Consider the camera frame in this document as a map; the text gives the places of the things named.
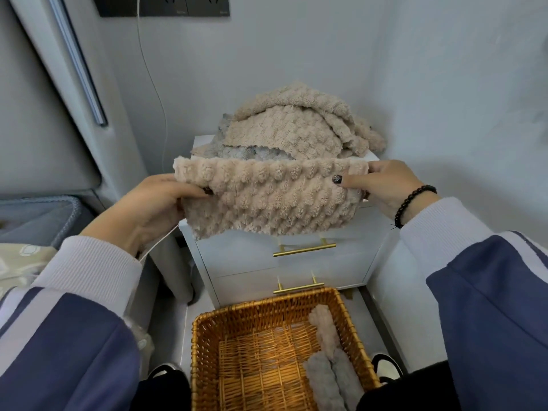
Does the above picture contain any person's right hand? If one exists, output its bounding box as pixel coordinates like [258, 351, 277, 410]
[332, 159, 425, 220]

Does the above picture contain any person's left hand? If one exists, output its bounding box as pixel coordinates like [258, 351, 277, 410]
[98, 173, 214, 257]

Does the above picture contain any pile of beige grey towels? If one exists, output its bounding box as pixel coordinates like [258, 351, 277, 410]
[190, 82, 388, 162]

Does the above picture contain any single beige towel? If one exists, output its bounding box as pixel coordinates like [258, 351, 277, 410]
[308, 304, 343, 361]
[172, 155, 372, 241]

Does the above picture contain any orange wicker basket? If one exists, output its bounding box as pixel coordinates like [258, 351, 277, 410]
[190, 287, 382, 411]

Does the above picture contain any single grey towel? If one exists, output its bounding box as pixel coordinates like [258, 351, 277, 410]
[332, 348, 365, 411]
[303, 351, 348, 411]

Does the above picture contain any person's left forearm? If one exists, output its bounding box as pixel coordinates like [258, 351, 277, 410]
[0, 217, 144, 411]

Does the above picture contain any person's right forearm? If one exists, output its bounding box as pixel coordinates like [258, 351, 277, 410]
[396, 191, 548, 411]

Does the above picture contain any person's left shoe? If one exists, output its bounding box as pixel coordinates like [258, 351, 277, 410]
[146, 362, 190, 382]

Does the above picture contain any person's shoe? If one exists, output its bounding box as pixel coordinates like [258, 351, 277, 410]
[371, 353, 406, 385]
[146, 362, 190, 382]

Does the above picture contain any person's right shoe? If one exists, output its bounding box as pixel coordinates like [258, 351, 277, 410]
[371, 353, 406, 385]

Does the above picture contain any white nightstand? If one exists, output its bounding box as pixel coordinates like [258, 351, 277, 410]
[178, 135, 402, 309]

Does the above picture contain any clear plastic bag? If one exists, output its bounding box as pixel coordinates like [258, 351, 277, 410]
[123, 317, 156, 381]

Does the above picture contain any patterned beige bedspread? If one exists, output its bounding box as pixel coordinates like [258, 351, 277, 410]
[0, 242, 58, 298]

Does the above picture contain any grey padded headboard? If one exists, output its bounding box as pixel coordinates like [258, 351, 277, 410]
[0, 0, 103, 198]

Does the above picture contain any silver headboard trim strip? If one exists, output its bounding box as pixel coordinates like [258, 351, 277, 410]
[46, 0, 109, 128]

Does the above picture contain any black bead bracelet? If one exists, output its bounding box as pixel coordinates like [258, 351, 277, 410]
[393, 185, 439, 230]

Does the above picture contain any long gold drawer handle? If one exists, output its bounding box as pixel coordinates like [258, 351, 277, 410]
[272, 237, 338, 258]

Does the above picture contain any white charging cable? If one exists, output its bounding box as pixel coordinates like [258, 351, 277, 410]
[135, 0, 183, 258]

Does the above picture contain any short gold drawer handle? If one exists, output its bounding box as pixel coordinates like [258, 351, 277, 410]
[272, 271, 327, 296]

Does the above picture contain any wide black wall socket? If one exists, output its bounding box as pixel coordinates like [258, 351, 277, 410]
[91, 0, 190, 19]

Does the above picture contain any narrow black wall socket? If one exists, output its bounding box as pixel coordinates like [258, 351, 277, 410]
[184, 0, 231, 18]

